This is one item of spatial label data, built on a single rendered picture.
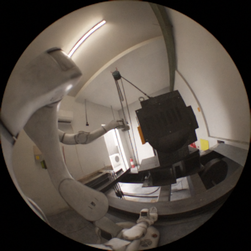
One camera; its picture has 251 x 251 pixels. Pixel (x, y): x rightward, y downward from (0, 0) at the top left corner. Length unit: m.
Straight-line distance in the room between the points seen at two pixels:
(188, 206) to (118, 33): 2.23
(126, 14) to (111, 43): 0.68
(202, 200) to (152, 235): 0.50
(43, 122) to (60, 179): 0.19
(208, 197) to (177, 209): 0.24
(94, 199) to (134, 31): 1.99
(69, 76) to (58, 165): 0.26
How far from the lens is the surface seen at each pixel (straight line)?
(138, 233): 0.37
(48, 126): 0.31
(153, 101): 0.83
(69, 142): 0.55
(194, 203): 0.71
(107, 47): 1.71
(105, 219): 0.50
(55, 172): 0.30
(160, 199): 0.79
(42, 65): 0.15
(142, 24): 1.80
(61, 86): 0.15
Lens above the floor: 1.25
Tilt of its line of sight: 12 degrees up
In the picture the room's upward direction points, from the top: 16 degrees counter-clockwise
